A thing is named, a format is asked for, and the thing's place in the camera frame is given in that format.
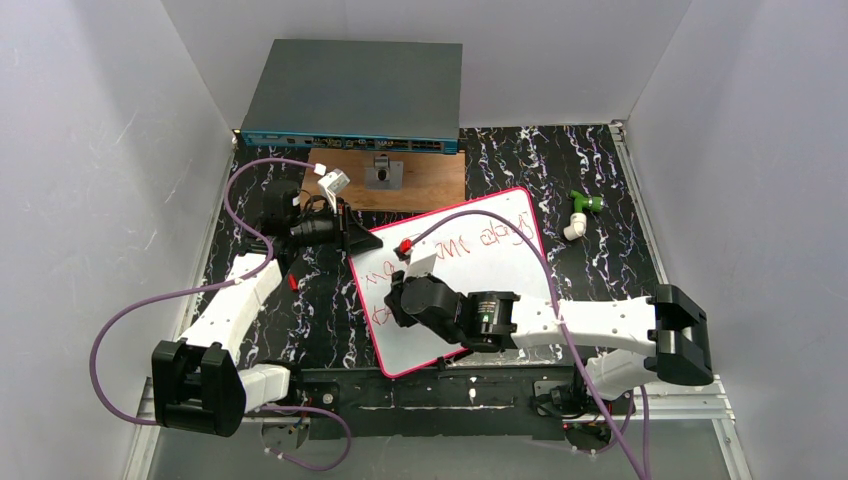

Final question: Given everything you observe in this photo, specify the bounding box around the white pipe elbow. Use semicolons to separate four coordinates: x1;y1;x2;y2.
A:
563;212;587;241

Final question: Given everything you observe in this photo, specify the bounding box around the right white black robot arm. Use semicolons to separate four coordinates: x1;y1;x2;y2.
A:
384;272;714;400

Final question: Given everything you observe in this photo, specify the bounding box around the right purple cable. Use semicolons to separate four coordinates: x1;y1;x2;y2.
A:
396;209;654;480

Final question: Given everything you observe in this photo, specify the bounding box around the purple cable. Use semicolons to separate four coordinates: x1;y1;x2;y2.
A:
88;156;354;472
396;209;654;480

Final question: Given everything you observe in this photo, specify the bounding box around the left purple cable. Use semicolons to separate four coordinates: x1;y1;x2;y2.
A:
88;156;354;472

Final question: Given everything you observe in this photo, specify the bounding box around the pink framed whiteboard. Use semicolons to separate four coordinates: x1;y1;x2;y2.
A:
350;187;550;378

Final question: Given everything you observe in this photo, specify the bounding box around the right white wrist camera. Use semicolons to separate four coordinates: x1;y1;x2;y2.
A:
395;239;438;280

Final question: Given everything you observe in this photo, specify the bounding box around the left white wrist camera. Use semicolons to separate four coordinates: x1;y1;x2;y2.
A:
313;163;350;213

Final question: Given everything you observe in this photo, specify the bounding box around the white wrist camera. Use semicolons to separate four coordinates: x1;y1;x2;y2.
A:
395;239;438;280
313;163;350;213

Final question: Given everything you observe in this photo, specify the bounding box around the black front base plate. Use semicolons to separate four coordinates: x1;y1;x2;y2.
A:
302;365;573;440

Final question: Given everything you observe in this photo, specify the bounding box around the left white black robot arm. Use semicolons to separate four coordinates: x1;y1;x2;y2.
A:
152;170;383;437

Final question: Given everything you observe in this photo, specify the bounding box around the grey blue network switch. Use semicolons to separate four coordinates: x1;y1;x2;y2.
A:
240;39;463;155

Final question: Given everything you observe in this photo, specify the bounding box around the red marker cap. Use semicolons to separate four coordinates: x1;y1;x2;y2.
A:
287;274;299;292

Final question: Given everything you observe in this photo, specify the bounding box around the brown wooden board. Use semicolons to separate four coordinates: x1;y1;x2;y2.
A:
308;149;466;213

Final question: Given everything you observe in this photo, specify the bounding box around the aluminium frame rail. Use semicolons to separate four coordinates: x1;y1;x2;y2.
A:
604;123;670;299

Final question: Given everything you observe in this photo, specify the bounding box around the small grey metal bracket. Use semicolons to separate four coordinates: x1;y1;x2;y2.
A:
364;153;404;191

